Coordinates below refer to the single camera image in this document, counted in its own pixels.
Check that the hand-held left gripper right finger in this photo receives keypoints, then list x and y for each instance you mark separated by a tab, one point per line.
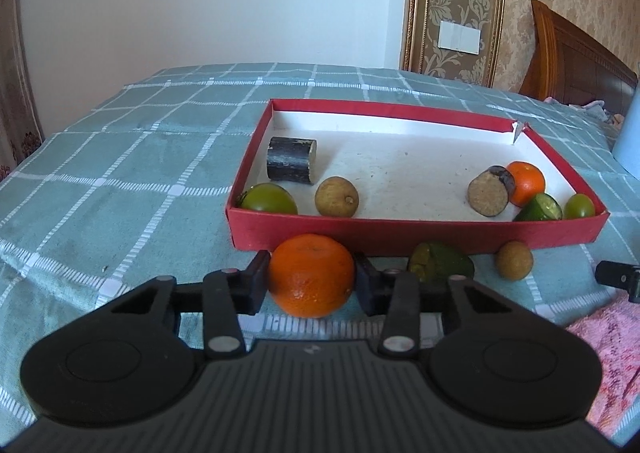
367	283

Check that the dark green torn fruit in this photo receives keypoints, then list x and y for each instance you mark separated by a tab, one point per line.
445	260

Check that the green checked tablecloth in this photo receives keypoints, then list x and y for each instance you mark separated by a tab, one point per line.
125	173

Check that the wooden headboard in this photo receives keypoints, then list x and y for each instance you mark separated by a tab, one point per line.
570	63

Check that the red cardboard box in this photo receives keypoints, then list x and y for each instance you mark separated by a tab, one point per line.
400	168

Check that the small orange mandarin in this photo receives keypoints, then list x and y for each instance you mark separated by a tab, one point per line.
527	180

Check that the small green lime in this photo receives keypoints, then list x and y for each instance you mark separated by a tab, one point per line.
580	206

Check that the patterned brown curtain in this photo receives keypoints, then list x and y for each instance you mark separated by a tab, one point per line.
12	83

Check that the green cucumber piece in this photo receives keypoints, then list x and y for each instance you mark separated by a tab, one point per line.
540	208

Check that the white plastic container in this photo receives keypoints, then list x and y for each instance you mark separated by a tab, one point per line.
630	133

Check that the large orange mandarin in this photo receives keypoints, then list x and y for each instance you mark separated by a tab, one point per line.
311	275

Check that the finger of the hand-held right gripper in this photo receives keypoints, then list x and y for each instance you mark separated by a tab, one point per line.
617	275

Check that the pink towel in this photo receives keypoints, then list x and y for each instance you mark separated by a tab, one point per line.
615	358

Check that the floral bedding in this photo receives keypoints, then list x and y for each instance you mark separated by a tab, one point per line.
595	108

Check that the dark sugarcane piece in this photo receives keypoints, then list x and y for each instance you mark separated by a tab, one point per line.
489	193
290	160

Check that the gold wall moulding frame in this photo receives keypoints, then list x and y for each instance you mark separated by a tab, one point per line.
417	8

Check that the green mandarin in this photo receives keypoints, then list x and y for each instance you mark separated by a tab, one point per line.
267	199

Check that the brown longan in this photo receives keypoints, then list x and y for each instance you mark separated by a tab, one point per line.
514	260
336	197

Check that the white wall switch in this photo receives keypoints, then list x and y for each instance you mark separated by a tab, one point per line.
459	36

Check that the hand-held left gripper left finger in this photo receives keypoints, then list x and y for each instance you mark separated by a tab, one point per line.
257	283

